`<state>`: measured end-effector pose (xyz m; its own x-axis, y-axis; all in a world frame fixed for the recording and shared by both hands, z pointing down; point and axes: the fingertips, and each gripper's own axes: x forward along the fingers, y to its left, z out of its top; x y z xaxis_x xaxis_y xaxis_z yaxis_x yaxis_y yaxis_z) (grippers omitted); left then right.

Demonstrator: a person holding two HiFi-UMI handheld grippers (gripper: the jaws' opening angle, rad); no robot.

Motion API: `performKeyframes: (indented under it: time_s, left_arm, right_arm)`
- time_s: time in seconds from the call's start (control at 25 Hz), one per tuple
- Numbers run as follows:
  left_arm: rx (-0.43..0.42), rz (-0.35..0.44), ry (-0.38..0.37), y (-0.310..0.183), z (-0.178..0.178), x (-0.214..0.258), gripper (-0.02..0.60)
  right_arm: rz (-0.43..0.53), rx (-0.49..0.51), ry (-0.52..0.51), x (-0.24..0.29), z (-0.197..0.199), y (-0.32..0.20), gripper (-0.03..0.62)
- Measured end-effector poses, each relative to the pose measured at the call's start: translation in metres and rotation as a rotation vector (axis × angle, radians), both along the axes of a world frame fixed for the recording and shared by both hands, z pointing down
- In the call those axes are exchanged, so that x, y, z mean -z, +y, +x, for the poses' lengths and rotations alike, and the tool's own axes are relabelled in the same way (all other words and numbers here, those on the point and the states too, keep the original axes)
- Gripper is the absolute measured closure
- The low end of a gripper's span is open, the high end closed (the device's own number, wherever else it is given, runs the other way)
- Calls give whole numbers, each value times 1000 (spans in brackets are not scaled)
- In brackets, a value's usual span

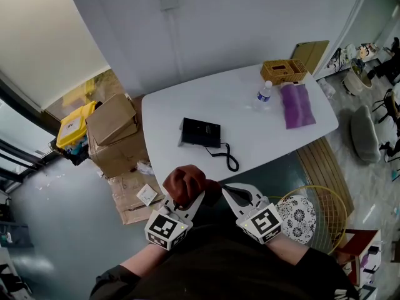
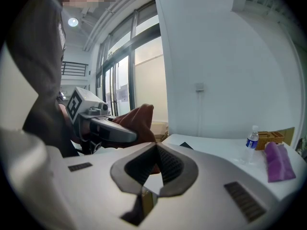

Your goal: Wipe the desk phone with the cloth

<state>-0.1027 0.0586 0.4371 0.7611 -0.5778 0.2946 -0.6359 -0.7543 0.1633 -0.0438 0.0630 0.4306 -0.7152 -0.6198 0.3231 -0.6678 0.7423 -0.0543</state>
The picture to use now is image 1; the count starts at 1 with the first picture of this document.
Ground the black cable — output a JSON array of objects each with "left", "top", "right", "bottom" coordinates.
[{"left": 204, "top": 142, "right": 240, "bottom": 172}]

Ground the black metal chair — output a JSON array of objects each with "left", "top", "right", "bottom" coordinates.
[{"left": 373, "top": 87, "right": 400, "bottom": 124}]

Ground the small cardboard box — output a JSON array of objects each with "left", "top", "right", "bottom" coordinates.
[{"left": 86, "top": 92, "right": 138, "bottom": 146}]

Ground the red-brown stool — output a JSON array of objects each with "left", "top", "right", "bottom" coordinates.
[{"left": 336, "top": 229, "right": 381, "bottom": 265}]

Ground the person's left forearm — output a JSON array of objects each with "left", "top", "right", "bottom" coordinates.
[{"left": 120, "top": 242, "right": 166, "bottom": 278}]

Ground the olive flat cardboard panel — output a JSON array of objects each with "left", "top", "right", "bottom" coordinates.
[{"left": 293, "top": 40, "right": 330, "bottom": 74}]

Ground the floral seat cushion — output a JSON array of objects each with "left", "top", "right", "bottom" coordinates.
[{"left": 274, "top": 194, "right": 317, "bottom": 246}]

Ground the person's black clothing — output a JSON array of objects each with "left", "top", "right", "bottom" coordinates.
[{"left": 89, "top": 223, "right": 360, "bottom": 300}]

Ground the white paper slip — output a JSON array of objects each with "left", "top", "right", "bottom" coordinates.
[{"left": 136, "top": 183, "right": 158, "bottom": 206}]

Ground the wicker basket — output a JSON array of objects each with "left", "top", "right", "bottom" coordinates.
[{"left": 260, "top": 58, "right": 309, "bottom": 84}]

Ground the flattened cardboard sheet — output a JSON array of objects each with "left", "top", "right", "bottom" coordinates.
[{"left": 107, "top": 170, "right": 166, "bottom": 226}]

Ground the yellow wire chair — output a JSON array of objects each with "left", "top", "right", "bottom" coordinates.
[{"left": 268, "top": 185, "right": 348, "bottom": 256}]

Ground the yellow bin lid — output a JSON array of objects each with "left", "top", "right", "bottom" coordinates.
[{"left": 56, "top": 101, "right": 98, "bottom": 149}]

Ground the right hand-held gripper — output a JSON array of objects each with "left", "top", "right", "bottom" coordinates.
[{"left": 221, "top": 182, "right": 284, "bottom": 245}]

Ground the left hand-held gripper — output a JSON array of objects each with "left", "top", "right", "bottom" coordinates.
[{"left": 144, "top": 191, "right": 206, "bottom": 251}]

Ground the clear plastic water bottle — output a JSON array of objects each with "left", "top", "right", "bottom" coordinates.
[{"left": 252, "top": 80, "right": 274, "bottom": 112}]

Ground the black bin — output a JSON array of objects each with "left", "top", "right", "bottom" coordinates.
[{"left": 48, "top": 136, "right": 91, "bottom": 167}]

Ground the black desk telephone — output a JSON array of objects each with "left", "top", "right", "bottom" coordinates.
[{"left": 177, "top": 117, "right": 222, "bottom": 149}]

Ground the brown cloth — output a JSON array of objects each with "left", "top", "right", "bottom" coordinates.
[{"left": 162, "top": 164, "right": 223, "bottom": 208}]

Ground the wooden slat panel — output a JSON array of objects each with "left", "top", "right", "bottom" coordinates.
[{"left": 296, "top": 136, "right": 356, "bottom": 215}]

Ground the crumpled clear plastic wrap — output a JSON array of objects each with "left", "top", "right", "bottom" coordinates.
[{"left": 136, "top": 160, "right": 154, "bottom": 176}]

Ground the person's right forearm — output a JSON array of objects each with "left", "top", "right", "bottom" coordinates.
[{"left": 267, "top": 232, "right": 310, "bottom": 266}]

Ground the round white tub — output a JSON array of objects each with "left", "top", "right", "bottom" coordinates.
[{"left": 342, "top": 61, "right": 374, "bottom": 94}]

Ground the purple cloth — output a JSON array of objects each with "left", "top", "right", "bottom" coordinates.
[{"left": 279, "top": 84, "right": 317, "bottom": 130}]

